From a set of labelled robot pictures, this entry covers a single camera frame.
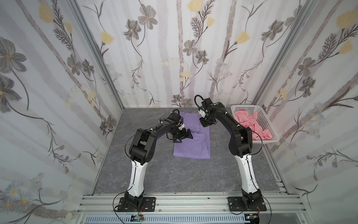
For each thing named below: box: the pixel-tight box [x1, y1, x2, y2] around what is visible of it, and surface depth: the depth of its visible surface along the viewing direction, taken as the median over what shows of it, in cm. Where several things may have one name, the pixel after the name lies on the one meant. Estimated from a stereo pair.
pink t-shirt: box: [234, 109, 273, 141], surface depth 103 cm
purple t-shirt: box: [172, 112, 211, 160], surface depth 98 cm
